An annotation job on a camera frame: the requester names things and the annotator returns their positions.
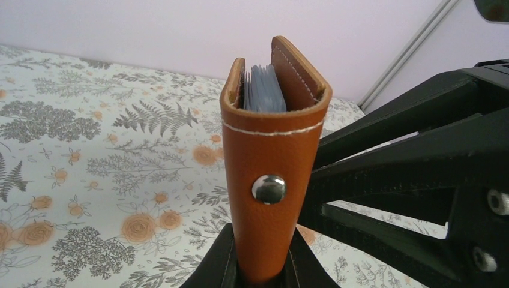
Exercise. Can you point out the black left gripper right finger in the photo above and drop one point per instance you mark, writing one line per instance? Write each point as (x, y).
(303, 270)

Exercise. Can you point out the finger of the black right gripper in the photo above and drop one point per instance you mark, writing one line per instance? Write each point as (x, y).
(440, 100)

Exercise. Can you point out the aluminium corner frame post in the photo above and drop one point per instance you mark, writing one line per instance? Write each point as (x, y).
(438, 15)

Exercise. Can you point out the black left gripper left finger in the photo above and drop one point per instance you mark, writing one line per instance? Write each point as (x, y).
(219, 267)

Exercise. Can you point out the brown leather card holder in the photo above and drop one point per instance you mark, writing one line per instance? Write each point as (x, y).
(269, 158)

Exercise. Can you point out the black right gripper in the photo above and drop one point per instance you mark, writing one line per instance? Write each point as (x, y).
(433, 205)

